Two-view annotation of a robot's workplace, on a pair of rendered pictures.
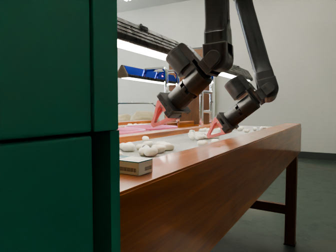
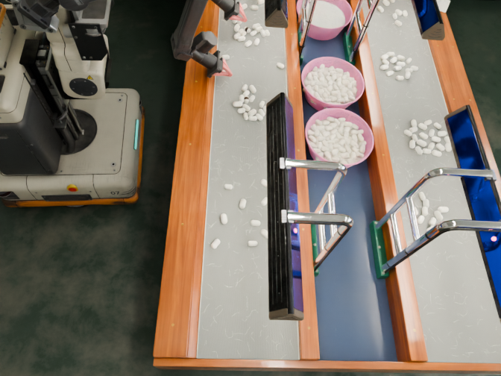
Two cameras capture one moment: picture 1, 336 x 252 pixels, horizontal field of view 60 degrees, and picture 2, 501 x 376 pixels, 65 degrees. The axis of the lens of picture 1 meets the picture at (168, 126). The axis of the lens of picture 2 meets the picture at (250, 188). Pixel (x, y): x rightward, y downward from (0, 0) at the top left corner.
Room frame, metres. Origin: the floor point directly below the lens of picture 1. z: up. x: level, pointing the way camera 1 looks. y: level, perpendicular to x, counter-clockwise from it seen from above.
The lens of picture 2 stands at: (2.00, -0.75, 1.97)
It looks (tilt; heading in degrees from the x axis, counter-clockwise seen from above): 62 degrees down; 140
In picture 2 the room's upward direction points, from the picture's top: 11 degrees clockwise
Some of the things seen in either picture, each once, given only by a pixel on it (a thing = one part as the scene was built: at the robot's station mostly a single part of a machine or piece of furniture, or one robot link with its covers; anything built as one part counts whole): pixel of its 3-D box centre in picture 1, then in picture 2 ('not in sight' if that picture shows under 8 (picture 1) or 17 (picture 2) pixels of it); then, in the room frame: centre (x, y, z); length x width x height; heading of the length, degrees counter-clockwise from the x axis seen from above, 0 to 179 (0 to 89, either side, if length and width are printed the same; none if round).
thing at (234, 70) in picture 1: (232, 70); (283, 193); (1.69, -0.37, 1.08); 0.62 x 0.08 x 0.07; 149
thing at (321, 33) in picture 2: not in sight; (322, 17); (0.85, 0.45, 0.72); 0.27 x 0.27 x 0.10
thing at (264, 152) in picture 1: (255, 158); (197, 118); (1.09, -0.33, 0.67); 1.81 x 0.12 x 0.19; 149
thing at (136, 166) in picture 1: (129, 164); not in sight; (0.43, 0.06, 0.77); 0.06 x 0.04 x 0.02; 59
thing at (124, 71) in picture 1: (151, 76); (489, 203); (1.97, 0.11, 1.08); 0.62 x 0.08 x 0.07; 149
